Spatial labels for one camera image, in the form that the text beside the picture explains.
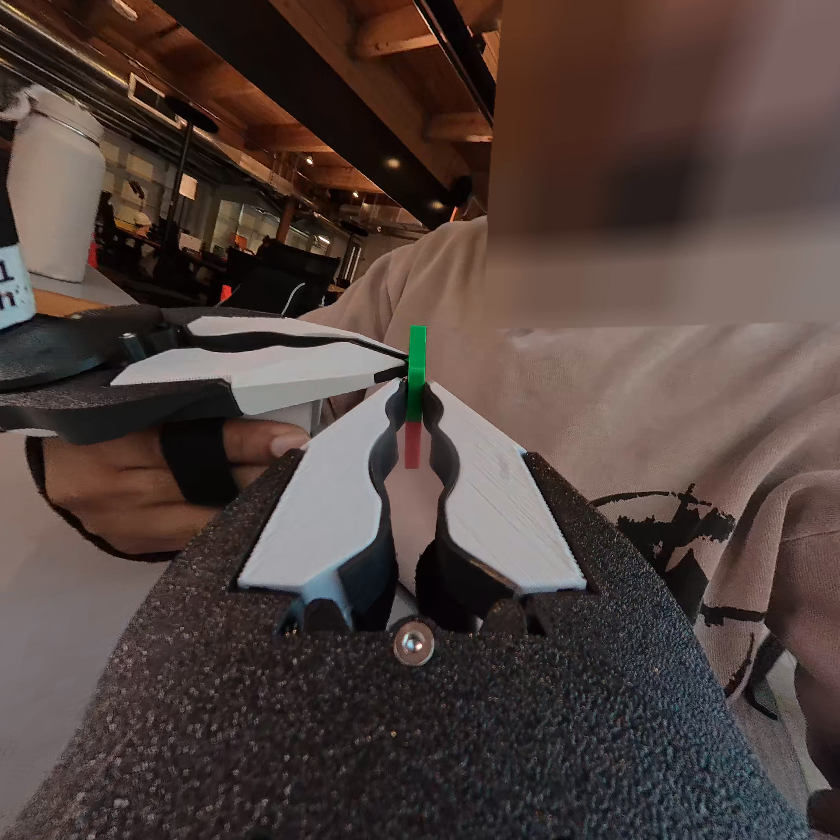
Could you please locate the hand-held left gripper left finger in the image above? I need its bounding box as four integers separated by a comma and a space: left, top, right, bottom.
235, 382, 413, 598

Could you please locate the person's right hand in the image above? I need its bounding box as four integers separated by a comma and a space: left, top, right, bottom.
40, 415, 311, 563

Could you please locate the white water bottle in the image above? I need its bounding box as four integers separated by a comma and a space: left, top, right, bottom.
4, 84, 109, 284

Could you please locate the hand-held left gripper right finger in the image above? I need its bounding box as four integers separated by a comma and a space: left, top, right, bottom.
415, 384, 590, 598

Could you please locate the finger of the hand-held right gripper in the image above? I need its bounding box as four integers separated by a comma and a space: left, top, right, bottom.
182, 313, 410, 368
111, 344, 410, 421

